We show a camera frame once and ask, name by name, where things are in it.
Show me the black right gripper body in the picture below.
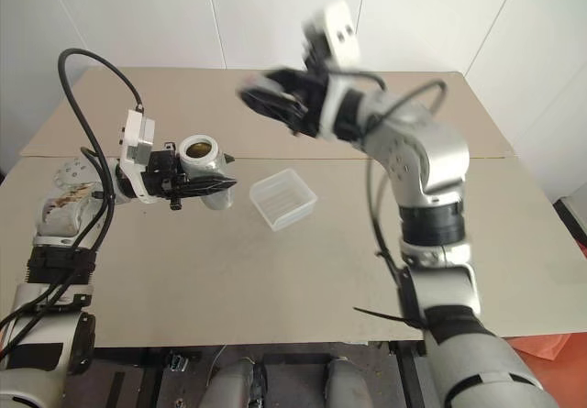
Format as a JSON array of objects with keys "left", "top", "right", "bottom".
[{"left": 298, "top": 16, "right": 332, "bottom": 139}]

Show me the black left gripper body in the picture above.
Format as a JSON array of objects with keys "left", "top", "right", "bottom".
[{"left": 140, "top": 140, "right": 190, "bottom": 211}]

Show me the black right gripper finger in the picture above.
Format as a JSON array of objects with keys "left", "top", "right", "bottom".
[
  {"left": 270, "top": 103, "right": 309, "bottom": 137},
  {"left": 261, "top": 68, "right": 307, "bottom": 95}
]

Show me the silver white jar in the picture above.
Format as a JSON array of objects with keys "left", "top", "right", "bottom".
[{"left": 177, "top": 134, "right": 237, "bottom": 212}]

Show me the dark round jar lid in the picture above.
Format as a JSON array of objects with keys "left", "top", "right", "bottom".
[{"left": 235, "top": 73, "right": 302, "bottom": 123}]

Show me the translucent square plastic box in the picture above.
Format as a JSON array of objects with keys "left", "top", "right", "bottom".
[{"left": 249, "top": 167, "right": 319, "bottom": 233}]

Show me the grey rounded shape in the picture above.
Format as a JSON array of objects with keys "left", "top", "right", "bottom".
[
  {"left": 324, "top": 356, "right": 364, "bottom": 408},
  {"left": 214, "top": 357, "right": 259, "bottom": 408}
]

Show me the dark red black object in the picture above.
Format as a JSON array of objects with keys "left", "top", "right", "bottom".
[{"left": 551, "top": 182, "right": 587, "bottom": 246}]

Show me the orange plastic sheet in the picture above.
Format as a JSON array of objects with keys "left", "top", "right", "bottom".
[{"left": 507, "top": 332, "right": 587, "bottom": 364}]

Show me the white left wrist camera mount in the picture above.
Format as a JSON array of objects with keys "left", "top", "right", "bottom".
[{"left": 116, "top": 109, "right": 162, "bottom": 205}]

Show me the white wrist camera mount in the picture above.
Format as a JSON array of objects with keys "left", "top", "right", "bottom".
[
  {"left": 318, "top": 0, "right": 363, "bottom": 140},
  {"left": 116, "top": 109, "right": 162, "bottom": 205}
]

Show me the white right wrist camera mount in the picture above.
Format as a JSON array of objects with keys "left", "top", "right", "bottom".
[{"left": 318, "top": 0, "right": 363, "bottom": 140}]

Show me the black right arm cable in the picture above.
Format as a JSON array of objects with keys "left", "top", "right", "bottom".
[{"left": 327, "top": 70, "right": 449, "bottom": 300}]

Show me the black metal table frame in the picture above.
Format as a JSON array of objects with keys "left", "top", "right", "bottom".
[{"left": 68, "top": 337, "right": 444, "bottom": 408}]

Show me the black cable tie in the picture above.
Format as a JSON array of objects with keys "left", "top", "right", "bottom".
[{"left": 352, "top": 305, "right": 428, "bottom": 332}]

